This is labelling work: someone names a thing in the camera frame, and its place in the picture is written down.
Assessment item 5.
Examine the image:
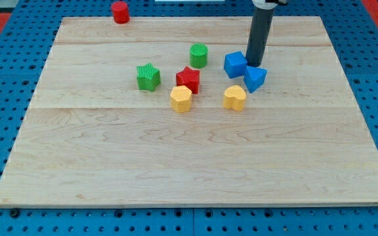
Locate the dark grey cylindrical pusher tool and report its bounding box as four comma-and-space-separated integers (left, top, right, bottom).
245, 7, 275, 67

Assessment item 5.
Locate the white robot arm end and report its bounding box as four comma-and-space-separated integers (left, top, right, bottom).
252, 0, 289, 10

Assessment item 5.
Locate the light wooden board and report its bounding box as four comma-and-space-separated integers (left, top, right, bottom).
0, 16, 378, 208

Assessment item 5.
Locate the yellow heart block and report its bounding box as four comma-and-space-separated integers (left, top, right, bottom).
222, 85, 247, 111

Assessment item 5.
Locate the green cylinder block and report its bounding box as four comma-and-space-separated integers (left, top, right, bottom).
190, 43, 208, 69

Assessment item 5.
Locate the red star block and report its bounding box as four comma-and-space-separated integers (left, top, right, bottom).
175, 66, 200, 94

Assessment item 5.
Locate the yellow hexagon block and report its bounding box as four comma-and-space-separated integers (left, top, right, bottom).
170, 85, 192, 113

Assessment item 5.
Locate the blue triangular prism block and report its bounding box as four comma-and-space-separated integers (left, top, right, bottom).
243, 66, 268, 93

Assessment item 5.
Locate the red cylinder block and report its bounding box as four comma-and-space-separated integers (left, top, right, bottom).
111, 1, 131, 24

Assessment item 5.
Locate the blue cube block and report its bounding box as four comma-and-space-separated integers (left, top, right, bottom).
224, 51, 247, 79

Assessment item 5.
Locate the green star block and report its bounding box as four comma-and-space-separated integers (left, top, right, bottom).
136, 63, 161, 92

